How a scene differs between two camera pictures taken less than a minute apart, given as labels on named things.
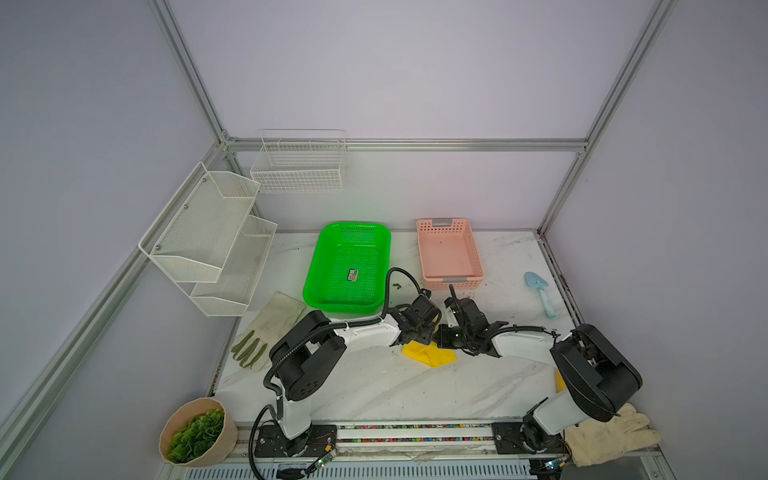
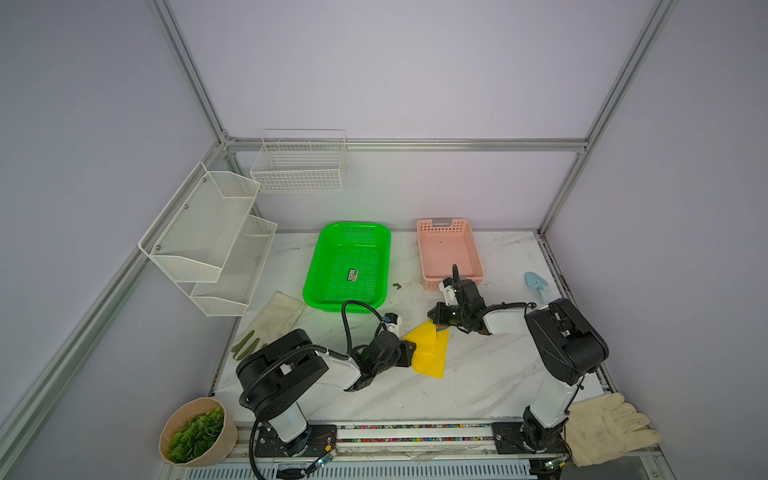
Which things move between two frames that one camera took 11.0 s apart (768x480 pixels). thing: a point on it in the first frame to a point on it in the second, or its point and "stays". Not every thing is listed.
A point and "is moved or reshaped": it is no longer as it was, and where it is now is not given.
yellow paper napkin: x=429 y=354 is moved or reshaped
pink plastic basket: x=449 y=254 stays
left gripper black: x=427 y=334 to x=406 y=356
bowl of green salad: x=199 y=432 stays
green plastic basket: x=348 y=268 stays
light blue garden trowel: x=536 y=282 stays
